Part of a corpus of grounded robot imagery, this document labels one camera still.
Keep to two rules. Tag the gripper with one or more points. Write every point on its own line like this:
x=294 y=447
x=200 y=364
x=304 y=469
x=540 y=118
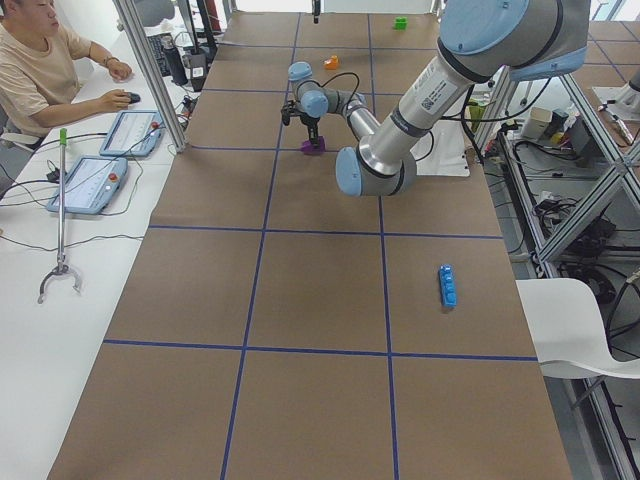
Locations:
x=311 y=123

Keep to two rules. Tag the orange trapezoid block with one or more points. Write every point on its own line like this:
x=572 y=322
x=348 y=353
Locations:
x=331 y=63

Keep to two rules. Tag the purple trapezoid block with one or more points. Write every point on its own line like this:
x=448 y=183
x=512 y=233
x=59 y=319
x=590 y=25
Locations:
x=315 y=146

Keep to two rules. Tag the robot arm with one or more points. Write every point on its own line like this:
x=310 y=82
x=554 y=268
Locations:
x=535 y=39

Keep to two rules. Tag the green block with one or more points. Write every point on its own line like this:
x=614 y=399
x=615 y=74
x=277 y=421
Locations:
x=400 y=23

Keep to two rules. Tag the black water bottle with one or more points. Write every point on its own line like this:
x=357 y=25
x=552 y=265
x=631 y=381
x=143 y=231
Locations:
x=174 y=61

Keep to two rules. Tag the computer mouse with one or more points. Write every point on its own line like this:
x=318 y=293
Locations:
x=133 y=97

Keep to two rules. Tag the upper teach pendant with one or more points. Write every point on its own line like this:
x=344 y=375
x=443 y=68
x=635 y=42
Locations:
x=133 y=133

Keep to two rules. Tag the teach pendant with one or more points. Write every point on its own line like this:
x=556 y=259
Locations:
x=92 y=182
x=133 y=133

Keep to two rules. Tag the long blue block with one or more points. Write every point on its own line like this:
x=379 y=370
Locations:
x=448 y=287

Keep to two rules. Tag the lower teach pendant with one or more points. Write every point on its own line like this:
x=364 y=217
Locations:
x=92 y=182

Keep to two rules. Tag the seated person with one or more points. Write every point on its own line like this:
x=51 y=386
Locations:
x=38 y=77

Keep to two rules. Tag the reacher grabber tool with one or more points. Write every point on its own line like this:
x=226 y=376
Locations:
x=61 y=269

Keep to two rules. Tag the white chair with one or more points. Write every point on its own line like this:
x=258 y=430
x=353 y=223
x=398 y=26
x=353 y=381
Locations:
x=567 y=331

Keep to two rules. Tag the aluminium frame post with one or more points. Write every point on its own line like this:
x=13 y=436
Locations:
x=134 y=29

